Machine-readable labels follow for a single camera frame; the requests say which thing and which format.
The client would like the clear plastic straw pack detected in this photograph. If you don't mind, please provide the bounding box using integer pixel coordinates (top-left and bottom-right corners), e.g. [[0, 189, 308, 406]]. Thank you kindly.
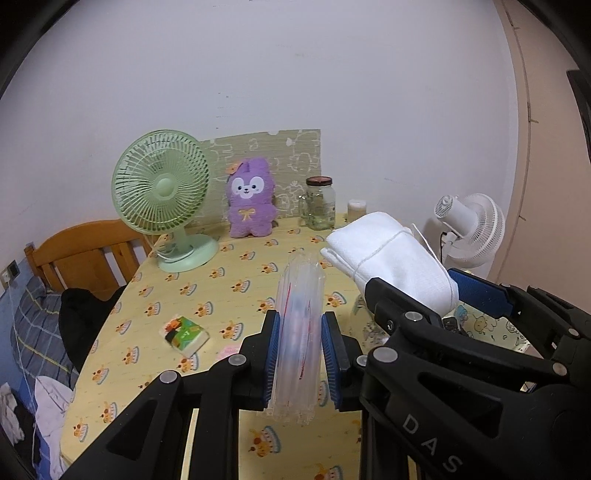
[[266, 250, 325, 425]]

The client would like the white drawstring cloth pouch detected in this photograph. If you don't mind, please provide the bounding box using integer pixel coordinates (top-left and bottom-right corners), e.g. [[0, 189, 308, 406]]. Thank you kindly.
[[321, 212, 459, 316]]

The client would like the green tissue pack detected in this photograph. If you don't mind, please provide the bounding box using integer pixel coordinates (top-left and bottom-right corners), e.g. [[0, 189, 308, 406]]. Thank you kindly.
[[161, 316, 209, 358]]

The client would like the pink paper packet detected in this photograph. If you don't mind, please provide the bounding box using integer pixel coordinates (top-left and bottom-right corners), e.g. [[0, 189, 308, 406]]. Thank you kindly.
[[216, 345, 240, 361]]

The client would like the yellow cartoon fabric bin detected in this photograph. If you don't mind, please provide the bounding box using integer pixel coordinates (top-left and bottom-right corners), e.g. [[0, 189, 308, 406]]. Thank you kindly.
[[345, 294, 532, 356]]

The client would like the beige door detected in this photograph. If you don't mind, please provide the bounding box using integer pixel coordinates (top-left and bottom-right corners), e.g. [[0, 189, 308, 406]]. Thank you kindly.
[[489, 1, 590, 310]]

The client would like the white standing fan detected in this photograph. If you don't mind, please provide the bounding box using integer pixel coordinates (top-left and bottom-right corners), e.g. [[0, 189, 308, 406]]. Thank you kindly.
[[434, 193, 506, 269]]

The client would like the white cloth on bed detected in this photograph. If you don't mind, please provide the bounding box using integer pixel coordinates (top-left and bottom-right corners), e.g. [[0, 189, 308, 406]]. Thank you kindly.
[[1, 376, 73, 479]]

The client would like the cotton swab container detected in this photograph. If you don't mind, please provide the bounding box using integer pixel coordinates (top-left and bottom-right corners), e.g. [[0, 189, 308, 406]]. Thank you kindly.
[[346, 199, 367, 223]]

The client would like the black garment on chair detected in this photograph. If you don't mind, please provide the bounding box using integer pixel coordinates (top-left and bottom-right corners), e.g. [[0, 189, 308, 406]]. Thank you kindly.
[[58, 286, 125, 373]]

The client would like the blue plaid bedding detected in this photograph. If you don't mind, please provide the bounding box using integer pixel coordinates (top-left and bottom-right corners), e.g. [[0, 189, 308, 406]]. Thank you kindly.
[[8, 276, 80, 476]]

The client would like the glass mason jar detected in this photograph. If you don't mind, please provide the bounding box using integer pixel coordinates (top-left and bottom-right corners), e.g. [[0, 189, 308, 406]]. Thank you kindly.
[[298, 175, 335, 231]]

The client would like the purple plush toy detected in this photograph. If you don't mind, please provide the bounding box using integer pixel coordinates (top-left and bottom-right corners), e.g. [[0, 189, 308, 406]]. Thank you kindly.
[[225, 157, 277, 238]]

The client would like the wooden chair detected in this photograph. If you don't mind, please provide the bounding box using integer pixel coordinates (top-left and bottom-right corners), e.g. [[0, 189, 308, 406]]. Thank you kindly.
[[24, 220, 151, 300]]

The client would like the green patterned backboard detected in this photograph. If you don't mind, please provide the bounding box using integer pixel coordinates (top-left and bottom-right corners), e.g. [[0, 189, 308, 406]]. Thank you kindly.
[[190, 129, 322, 227]]

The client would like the green desk fan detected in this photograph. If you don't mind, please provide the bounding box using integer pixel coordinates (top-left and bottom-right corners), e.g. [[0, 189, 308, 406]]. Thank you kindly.
[[111, 129, 218, 273]]

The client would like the wall power socket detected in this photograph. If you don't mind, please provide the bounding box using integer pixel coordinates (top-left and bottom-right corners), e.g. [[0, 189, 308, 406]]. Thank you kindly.
[[0, 260, 20, 289]]

